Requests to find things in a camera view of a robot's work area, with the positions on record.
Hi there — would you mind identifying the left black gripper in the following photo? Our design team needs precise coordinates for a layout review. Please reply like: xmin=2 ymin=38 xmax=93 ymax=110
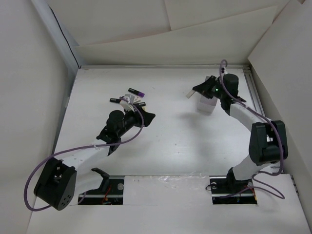
xmin=117 ymin=105 xmax=154 ymax=137

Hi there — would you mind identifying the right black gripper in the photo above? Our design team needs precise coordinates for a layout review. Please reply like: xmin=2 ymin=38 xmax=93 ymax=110
xmin=192 ymin=75 xmax=226 ymax=100

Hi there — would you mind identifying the green cap highlighter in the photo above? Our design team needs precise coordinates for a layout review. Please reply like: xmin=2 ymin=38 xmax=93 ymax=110
xmin=138 ymin=102 xmax=146 ymax=107

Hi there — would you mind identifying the white staples box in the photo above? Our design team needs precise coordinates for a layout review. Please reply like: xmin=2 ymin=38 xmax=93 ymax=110
xmin=134 ymin=97 xmax=141 ymax=103

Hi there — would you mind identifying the purple cap highlighter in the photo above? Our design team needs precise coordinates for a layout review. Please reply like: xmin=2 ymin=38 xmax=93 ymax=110
xmin=128 ymin=88 xmax=145 ymax=98

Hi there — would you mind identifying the white grey eraser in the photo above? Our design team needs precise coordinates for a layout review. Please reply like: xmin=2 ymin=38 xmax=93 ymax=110
xmin=186 ymin=90 xmax=195 ymax=98

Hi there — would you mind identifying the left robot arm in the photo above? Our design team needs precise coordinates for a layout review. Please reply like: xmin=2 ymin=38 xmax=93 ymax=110
xmin=34 ymin=107 xmax=155 ymax=211

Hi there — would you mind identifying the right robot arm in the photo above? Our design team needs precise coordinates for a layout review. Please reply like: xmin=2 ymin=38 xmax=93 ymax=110
xmin=192 ymin=74 xmax=288 ymax=192

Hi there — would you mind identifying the white divided container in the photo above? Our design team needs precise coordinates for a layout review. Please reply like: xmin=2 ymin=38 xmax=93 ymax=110
xmin=197 ymin=96 xmax=217 ymax=114

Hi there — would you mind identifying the orange cap highlighter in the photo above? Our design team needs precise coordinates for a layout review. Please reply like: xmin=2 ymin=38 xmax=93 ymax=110
xmin=109 ymin=98 xmax=121 ymax=104

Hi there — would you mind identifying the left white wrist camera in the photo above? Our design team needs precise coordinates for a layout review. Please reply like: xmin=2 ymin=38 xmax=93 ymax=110
xmin=119 ymin=94 xmax=135 ymax=111

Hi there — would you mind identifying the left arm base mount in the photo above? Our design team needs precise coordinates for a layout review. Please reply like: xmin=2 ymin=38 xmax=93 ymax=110
xmin=76 ymin=168 xmax=125 ymax=205

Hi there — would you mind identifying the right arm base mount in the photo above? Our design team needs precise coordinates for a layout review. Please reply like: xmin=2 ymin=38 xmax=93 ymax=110
xmin=205 ymin=169 xmax=257 ymax=205

